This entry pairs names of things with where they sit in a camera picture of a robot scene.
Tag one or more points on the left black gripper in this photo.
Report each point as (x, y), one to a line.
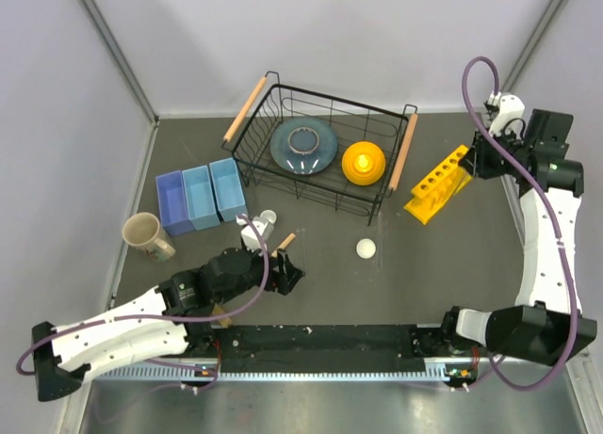
(285, 278)

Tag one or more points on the middle light blue bin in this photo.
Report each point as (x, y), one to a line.
(201, 206)

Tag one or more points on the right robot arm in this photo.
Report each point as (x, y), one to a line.
(536, 328)

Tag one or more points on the light blue bin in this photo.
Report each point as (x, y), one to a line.
(201, 206)
(228, 189)

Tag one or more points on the black wire dish rack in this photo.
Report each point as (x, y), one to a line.
(273, 102)

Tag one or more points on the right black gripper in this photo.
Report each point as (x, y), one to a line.
(476, 160)

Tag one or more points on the wooden test tube clamp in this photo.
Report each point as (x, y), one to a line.
(284, 244)

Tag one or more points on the blue ceramic plate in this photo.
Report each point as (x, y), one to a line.
(303, 145)

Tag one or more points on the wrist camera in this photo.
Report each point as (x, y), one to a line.
(502, 110)
(249, 235)

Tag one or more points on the yellow ridged dome bowl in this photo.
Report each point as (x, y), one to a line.
(363, 163)

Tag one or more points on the beige ceramic mug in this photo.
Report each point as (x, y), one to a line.
(144, 232)

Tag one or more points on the small white cup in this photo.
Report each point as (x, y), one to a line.
(268, 217)

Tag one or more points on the white round lid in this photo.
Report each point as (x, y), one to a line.
(366, 248)

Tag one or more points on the dark blue plastic bin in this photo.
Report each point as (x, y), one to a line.
(172, 203)

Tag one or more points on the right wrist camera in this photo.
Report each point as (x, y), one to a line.
(502, 110)

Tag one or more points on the clear test tube on table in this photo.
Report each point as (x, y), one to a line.
(310, 254)
(324, 248)

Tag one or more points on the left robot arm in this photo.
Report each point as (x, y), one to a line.
(171, 319)

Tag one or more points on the right light blue bin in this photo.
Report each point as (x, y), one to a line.
(228, 189)

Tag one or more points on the yellow test tube rack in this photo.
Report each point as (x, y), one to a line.
(438, 187)

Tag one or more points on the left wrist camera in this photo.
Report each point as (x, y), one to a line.
(249, 235)

